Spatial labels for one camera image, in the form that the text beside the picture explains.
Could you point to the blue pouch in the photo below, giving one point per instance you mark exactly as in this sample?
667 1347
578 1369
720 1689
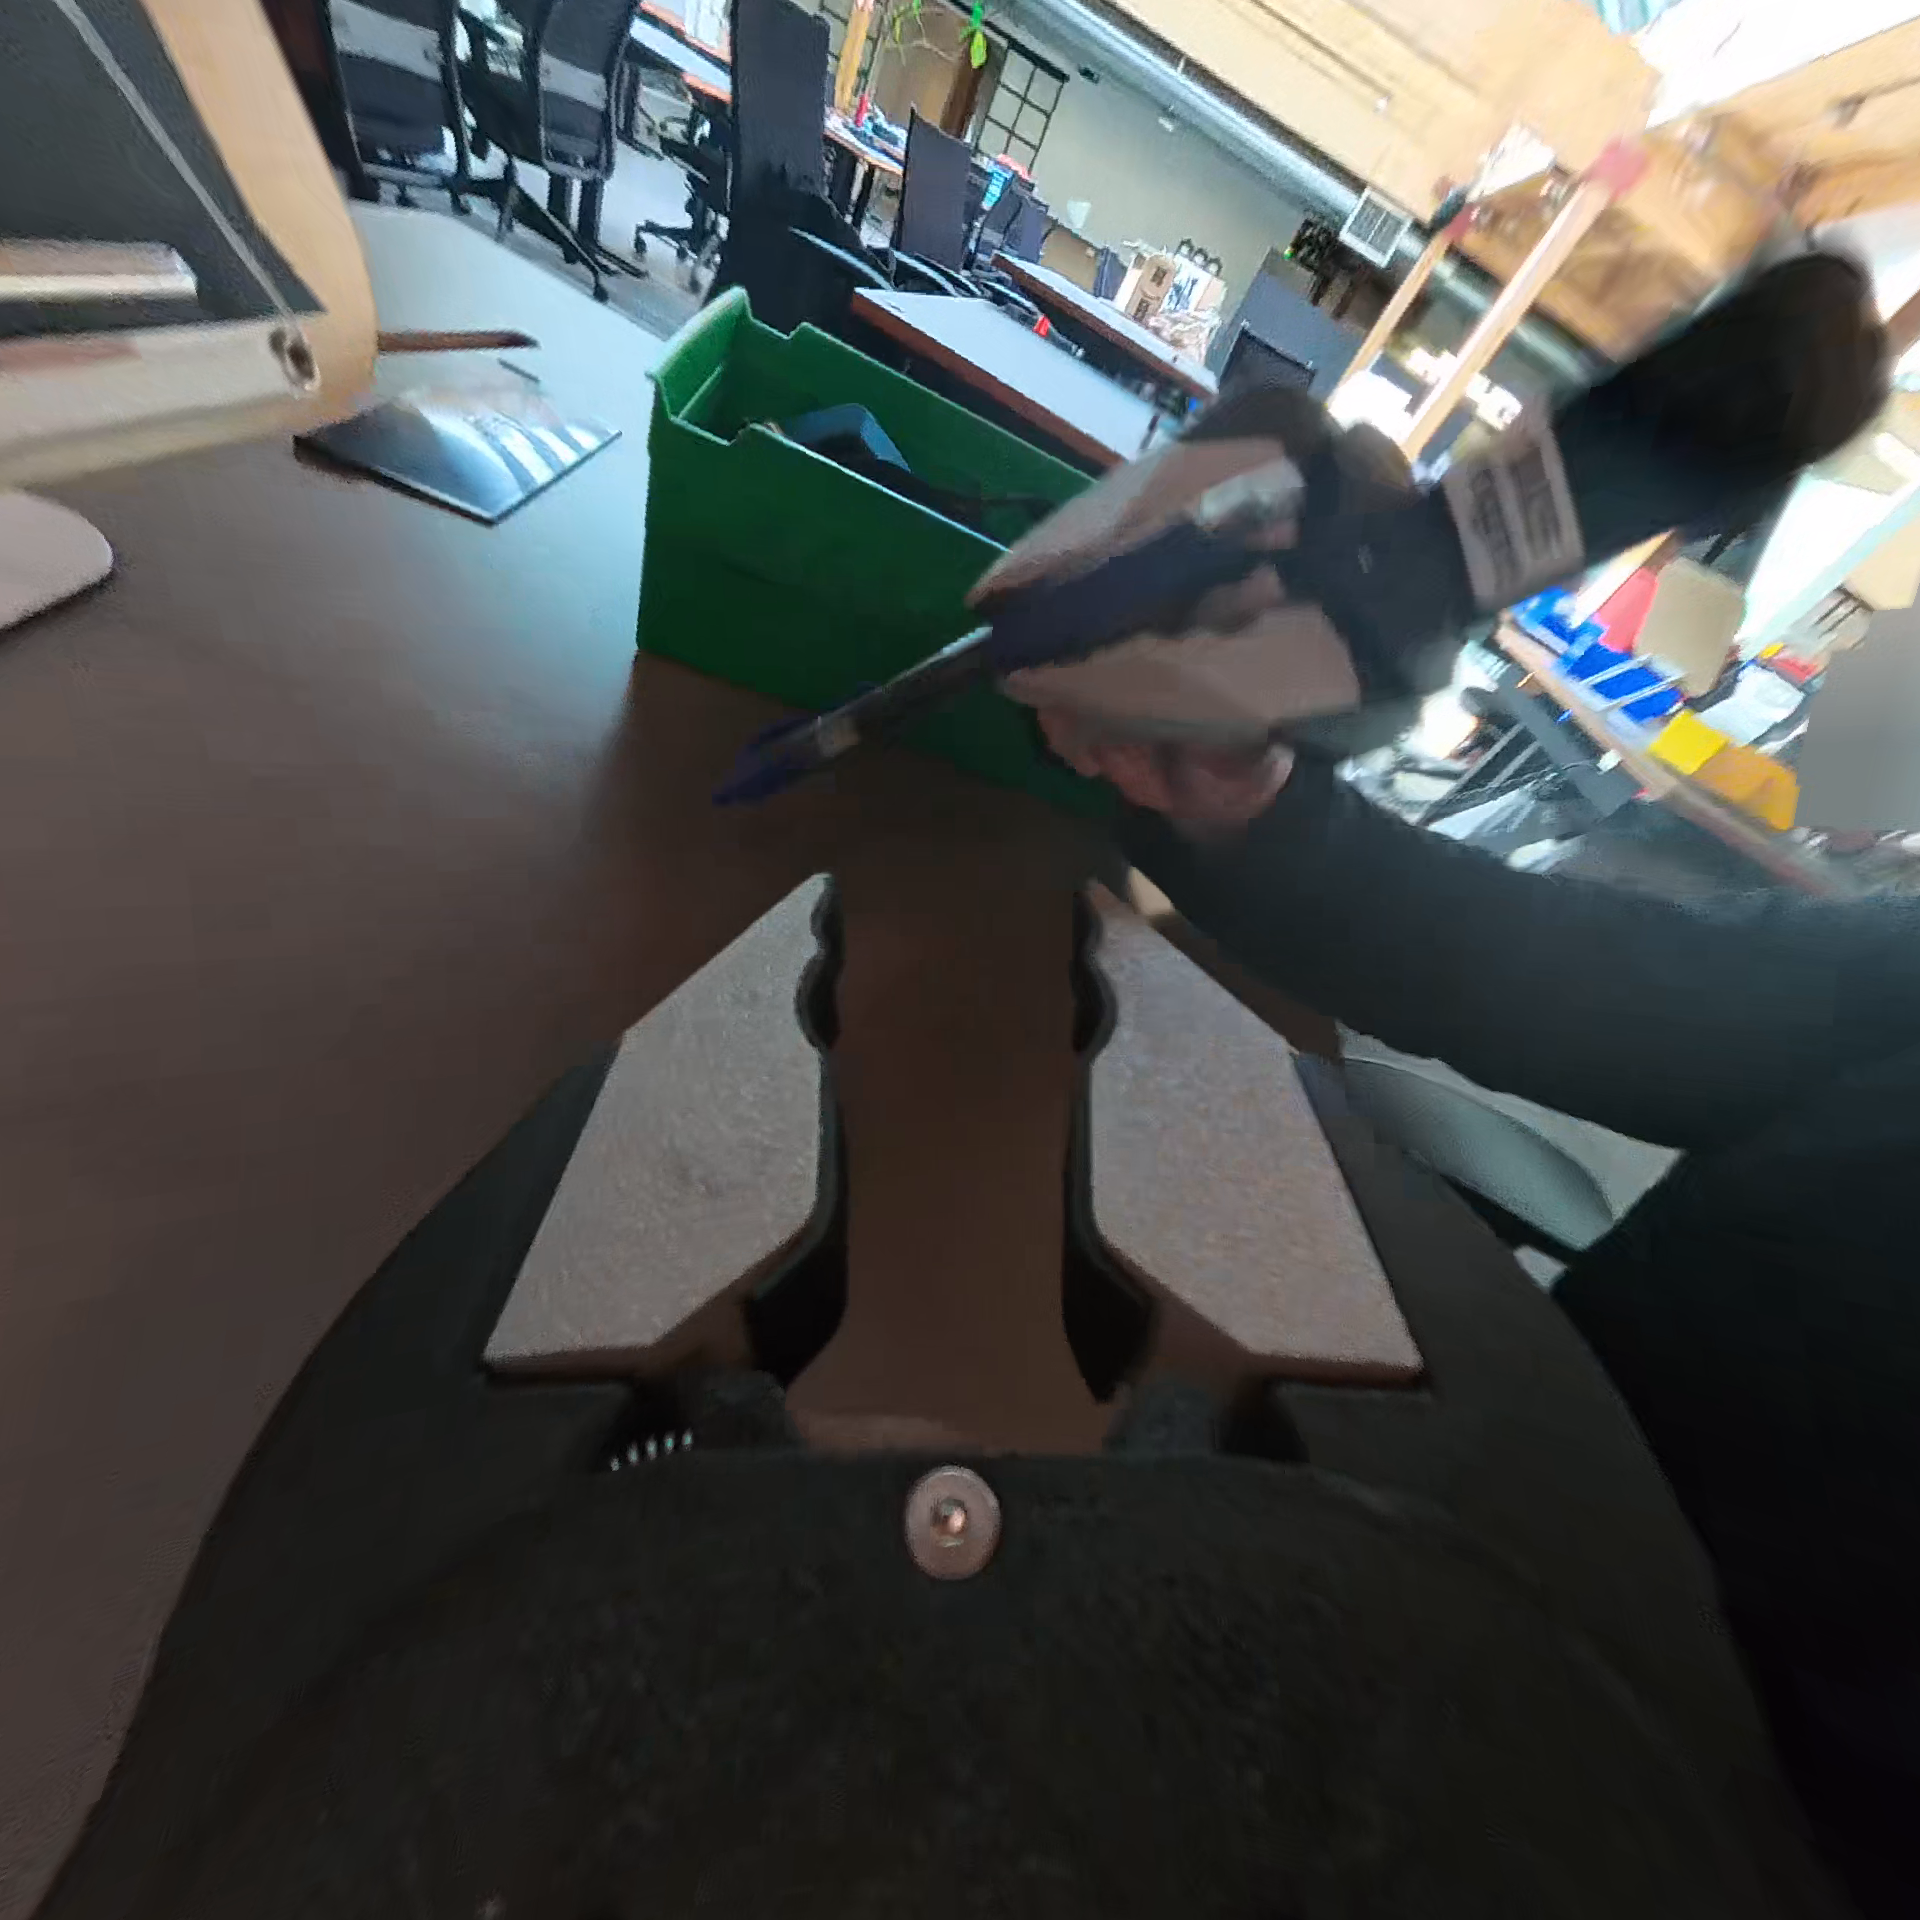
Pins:
855 436

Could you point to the person's dark clothed body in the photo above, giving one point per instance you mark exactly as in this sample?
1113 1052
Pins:
1799 1350

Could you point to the person's right hand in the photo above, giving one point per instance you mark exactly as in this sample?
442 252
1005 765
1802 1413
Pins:
1184 787

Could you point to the grey top desk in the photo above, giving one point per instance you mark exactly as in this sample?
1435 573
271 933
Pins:
1020 369

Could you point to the person's right forearm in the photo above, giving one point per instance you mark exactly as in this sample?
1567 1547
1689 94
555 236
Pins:
1499 961

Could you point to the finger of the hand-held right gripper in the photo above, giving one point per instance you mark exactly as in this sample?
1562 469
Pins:
1201 681
1140 504

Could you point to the thin wooden stick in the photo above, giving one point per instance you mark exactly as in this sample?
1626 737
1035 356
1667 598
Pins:
451 341

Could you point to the blue storage bin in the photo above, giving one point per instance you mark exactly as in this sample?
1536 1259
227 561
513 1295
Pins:
1588 662

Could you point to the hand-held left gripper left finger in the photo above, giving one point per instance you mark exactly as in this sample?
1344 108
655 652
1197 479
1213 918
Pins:
675 1184

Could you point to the green plastic bin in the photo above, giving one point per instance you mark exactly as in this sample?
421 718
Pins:
749 556

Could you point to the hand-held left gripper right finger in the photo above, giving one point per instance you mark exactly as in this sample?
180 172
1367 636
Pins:
1229 1201

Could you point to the black board book stand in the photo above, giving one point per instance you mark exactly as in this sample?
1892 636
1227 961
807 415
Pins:
90 135

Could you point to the dark mouse pad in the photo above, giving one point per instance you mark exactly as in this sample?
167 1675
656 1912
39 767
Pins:
451 451

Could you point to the blue ballpoint pen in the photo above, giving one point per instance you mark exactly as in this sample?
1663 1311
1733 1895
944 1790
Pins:
884 702

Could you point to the yellow storage bin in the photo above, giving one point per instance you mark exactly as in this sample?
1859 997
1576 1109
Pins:
1724 773

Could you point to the pale grey chair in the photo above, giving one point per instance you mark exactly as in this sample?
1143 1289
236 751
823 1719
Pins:
1469 1149

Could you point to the white wall vent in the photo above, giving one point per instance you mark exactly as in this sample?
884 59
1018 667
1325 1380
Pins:
1377 230

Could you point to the black office chair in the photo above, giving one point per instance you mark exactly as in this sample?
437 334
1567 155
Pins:
563 77
779 135
399 77
938 195

